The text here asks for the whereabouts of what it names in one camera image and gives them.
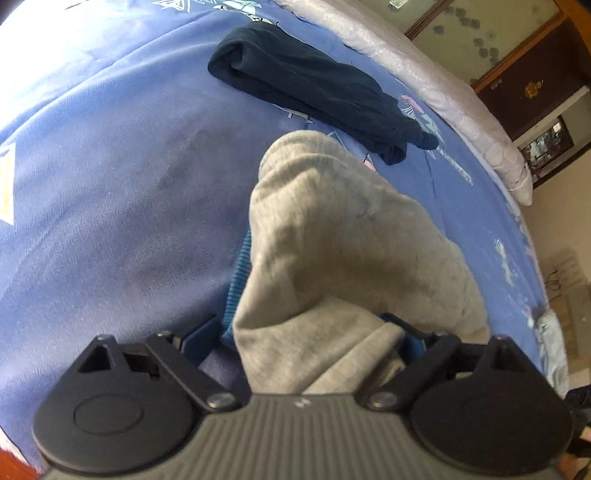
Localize blue printed bedsheet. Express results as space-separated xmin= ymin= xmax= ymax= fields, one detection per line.
xmin=0 ymin=0 xmax=555 ymax=462

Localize grey pants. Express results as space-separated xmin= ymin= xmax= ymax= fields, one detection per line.
xmin=231 ymin=130 xmax=490 ymax=395

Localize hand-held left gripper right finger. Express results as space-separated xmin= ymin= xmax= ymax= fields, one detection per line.
xmin=362 ymin=313 xmax=539 ymax=412

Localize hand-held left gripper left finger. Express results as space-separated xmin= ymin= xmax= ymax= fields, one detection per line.
xmin=76 ymin=228 xmax=254 ymax=412

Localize dark wooden cabinet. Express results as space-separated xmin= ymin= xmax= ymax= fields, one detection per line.
xmin=473 ymin=65 xmax=591 ymax=190

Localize floral sliding door panels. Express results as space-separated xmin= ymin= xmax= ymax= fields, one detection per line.
xmin=369 ymin=0 xmax=568 ymax=88

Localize light blue cloth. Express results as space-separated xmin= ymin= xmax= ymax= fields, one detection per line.
xmin=536 ymin=309 xmax=571 ymax=398

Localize navy blue pants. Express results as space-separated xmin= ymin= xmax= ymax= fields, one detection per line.
xmin=206 ymin=24 xmax=439 ymax=166

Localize dark cloth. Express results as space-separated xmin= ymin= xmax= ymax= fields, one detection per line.
xmin=566 ymin=385 xmax=591 ymax=416

